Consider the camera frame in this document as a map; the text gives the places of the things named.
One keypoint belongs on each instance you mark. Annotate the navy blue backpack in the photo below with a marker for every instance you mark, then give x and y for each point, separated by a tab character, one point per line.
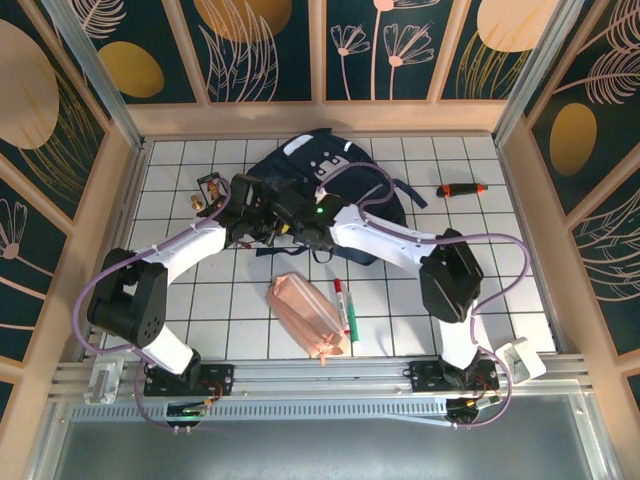
360	170

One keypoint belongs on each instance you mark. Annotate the pink pencil case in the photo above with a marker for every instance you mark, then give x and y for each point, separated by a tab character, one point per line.
305	310

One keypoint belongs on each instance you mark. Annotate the green marker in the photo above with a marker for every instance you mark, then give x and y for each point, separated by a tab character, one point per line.
353	320

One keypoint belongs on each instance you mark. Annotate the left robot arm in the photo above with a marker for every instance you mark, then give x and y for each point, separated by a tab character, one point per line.
130	300

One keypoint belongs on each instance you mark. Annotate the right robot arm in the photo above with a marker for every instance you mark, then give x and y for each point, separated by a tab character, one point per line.
450	280

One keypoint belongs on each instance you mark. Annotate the black framed orange figurine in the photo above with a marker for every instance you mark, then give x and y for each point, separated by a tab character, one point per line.
210	190

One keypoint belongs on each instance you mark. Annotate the small brass chess piece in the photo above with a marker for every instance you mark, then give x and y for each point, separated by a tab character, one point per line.
195	202

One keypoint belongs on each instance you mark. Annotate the red capped white marker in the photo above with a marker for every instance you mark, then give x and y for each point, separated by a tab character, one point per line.
341	305

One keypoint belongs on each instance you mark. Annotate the red black screwdriver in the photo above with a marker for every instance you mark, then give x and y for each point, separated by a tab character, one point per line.
460	190

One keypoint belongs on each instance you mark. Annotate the grey metal panel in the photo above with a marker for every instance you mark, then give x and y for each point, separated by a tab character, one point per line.
320	450

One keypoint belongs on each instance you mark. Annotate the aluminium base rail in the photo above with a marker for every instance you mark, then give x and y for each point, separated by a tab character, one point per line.
320	382

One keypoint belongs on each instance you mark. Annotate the aluminium frame post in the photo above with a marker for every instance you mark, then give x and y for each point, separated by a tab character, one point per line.
535	75
102	85

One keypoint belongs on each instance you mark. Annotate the white plastic clamp bracket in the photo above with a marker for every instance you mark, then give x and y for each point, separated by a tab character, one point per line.
102	380

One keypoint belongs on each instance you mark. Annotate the white plastic hollow bracket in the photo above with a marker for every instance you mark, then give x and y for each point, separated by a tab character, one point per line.
525	360

